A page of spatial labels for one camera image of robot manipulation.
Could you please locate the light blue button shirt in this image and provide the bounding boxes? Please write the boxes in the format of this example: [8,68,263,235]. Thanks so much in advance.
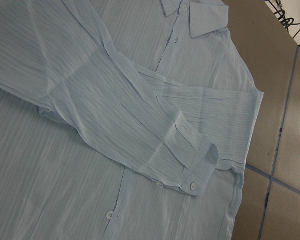
[0,0,263,240]

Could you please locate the black cable bundle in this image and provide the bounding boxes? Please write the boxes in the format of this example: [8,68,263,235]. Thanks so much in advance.
[264,0,300,41]

